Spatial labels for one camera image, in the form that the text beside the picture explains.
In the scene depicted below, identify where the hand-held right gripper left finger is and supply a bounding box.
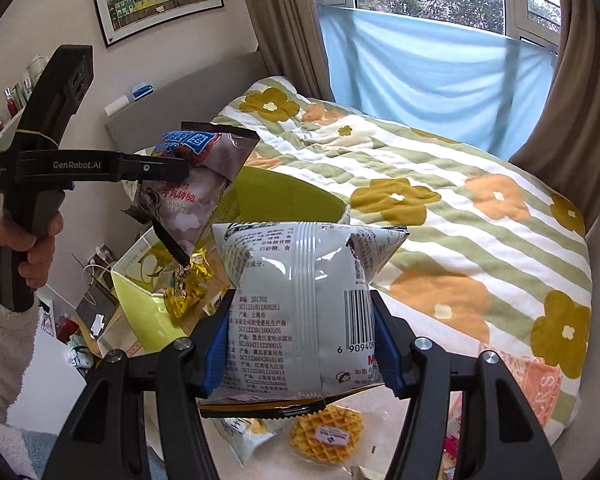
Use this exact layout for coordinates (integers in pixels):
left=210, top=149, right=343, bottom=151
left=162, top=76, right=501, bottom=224
left=42, top=290, right=237, bottom=480

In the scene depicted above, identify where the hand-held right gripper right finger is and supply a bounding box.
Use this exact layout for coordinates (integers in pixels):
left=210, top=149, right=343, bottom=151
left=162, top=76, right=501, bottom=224
left=369, top=289, right=564, bottom=480

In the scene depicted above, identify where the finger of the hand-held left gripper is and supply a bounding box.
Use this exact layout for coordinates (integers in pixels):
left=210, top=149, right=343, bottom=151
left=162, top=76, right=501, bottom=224
left=114, top=155, right=192, bottom=183

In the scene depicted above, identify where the purple snack packet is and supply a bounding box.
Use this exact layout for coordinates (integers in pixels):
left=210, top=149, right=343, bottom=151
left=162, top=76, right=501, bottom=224
left=121, top=121, right=260, bottom=267

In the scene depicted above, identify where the gold foil candy packet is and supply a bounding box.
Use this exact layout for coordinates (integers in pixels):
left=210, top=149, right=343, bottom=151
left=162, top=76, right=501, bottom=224
left=162, top=245, right=216, bottom=319

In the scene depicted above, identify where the round waffle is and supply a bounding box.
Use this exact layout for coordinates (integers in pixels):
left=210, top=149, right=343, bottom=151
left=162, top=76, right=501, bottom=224
left=288, top=404, right=365, bottom=462

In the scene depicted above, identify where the silver snack packet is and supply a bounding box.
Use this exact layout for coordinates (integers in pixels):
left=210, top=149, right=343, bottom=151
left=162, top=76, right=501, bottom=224
left=199, top=221, right=411, bottom=420

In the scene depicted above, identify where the green cardboard box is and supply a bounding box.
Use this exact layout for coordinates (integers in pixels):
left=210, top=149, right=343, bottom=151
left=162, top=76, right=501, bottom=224
left=110, top=165, right=352, bottom=362

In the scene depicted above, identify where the person's left forearm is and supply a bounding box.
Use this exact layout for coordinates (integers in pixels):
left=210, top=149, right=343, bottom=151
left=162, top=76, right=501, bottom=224
left=0, top=275, right=42, bottom=480

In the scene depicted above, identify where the person's left hand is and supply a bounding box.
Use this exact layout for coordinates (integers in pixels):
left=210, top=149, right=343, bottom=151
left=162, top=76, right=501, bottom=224
left=0, top=209, right=64, bottom=293

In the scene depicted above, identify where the small white box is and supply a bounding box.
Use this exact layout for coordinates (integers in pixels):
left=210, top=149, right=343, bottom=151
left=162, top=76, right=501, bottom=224
left=103, top=95, right=131, bottom=118

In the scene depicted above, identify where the grey bed headboard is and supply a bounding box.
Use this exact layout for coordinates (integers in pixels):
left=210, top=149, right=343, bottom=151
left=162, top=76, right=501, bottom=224
left=103, top=50, right=332, bottom=162

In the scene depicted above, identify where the white and yellow snack packet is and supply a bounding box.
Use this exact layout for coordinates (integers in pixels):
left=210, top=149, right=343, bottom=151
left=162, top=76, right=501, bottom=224
left=211, top=412, right=287, bottom=467

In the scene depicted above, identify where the white bottle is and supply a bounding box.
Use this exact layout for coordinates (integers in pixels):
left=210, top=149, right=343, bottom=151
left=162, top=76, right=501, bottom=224
left=27, top=56, right=49, bottom=102

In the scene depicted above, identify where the small pink snack packet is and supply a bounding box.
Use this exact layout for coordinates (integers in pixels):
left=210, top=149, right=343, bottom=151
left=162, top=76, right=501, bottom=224
left=442, top=427, right=465, bottom=480

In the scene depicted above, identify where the floral striped quilt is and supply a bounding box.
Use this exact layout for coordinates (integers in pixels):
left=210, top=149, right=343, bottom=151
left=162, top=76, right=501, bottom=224
left=210, top=76, right=594, bottom=442

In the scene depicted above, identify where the pink floral cloth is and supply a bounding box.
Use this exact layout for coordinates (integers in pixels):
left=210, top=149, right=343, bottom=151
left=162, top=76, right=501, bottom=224
left=474, top=342, right=582, bottom=430

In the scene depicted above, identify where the narrow brown curtain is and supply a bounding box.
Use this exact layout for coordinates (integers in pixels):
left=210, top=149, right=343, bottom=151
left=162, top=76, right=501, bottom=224
left=234, top=0, right=338, bottom=104

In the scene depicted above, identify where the light blue cloth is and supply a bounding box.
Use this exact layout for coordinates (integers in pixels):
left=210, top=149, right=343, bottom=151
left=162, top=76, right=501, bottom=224
left=319, top=2, right=556, bottom=154

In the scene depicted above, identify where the wide brown curtain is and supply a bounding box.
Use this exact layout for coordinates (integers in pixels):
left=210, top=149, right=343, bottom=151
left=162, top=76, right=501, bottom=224
left=509, top=0, right=600, bottom=237

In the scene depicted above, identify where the white cable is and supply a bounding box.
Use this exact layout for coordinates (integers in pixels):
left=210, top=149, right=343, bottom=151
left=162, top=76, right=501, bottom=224
left=82, top=245, right=119, bottom=306

